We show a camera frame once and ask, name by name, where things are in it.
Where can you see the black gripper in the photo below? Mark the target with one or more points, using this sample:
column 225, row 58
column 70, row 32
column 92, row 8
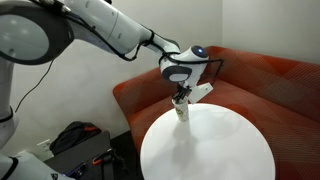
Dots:
column 184, row 90

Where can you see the white paper cup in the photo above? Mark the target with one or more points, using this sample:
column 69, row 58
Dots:
column 181, row 112

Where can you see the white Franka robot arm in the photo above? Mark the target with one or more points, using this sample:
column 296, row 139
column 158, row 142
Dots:
column 100, row 23

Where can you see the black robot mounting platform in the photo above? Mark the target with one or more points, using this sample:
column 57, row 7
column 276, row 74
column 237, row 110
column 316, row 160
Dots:
column 83, row 156

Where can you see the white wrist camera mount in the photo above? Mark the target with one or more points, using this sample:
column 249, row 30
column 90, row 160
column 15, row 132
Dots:
column 200, row 91

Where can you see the white wall outlet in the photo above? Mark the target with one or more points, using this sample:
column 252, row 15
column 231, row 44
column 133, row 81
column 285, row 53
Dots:
column 44, row 145

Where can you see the black backpack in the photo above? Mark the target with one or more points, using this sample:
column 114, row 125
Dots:
column 73, row 136

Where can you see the orange patterned sofa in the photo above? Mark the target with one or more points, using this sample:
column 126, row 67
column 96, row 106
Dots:
column 266, row 100

